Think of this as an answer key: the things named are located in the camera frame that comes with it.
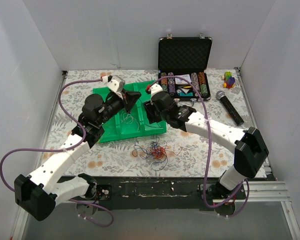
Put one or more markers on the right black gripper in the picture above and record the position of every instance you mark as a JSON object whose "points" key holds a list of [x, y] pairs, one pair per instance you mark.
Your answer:
{"points": [[151, 113]]}

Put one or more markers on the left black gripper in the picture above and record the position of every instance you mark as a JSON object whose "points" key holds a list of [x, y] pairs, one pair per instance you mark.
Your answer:
{"points": [[126, 100]]}

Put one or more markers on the green compartment tray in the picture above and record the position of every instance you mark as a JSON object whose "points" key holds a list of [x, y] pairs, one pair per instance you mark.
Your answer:
{"points": [[134, 124]]}

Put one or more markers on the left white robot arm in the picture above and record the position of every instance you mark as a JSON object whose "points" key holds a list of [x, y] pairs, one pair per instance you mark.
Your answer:
{"points": [[40, 192]]}

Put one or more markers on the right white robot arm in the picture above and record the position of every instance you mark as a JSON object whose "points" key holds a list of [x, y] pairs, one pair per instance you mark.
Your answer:
{"points": [[248, 146]]}

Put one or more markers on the floral table mat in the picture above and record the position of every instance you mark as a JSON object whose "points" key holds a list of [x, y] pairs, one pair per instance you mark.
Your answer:
{"points": [[173, 154]]}

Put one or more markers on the black poker chip case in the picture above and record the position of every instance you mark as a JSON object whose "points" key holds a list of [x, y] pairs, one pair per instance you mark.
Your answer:
{"points": [[184, 60]]}

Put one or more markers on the black handheld microphone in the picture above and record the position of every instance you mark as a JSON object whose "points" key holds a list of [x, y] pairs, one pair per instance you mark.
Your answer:
{"points": [[221, 96]]}

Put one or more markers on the colourful toy block train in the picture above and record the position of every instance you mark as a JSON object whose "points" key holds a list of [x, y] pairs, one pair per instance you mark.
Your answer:
{"points": [[228, 80]]}

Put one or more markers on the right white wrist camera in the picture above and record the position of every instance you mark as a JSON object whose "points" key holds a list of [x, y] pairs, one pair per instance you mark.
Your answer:
{"points": [[153, 89]]}

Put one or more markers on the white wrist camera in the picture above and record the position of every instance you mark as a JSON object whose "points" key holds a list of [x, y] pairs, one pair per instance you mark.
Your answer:
{"points": [[153, 89], [115, 84]]}

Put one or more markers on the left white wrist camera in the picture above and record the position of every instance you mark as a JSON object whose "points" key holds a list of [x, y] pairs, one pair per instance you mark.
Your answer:
{"points": [[115, 84]]}

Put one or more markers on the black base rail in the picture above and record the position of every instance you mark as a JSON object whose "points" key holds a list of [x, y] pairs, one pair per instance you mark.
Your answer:
{"points": [[152, 193]]}

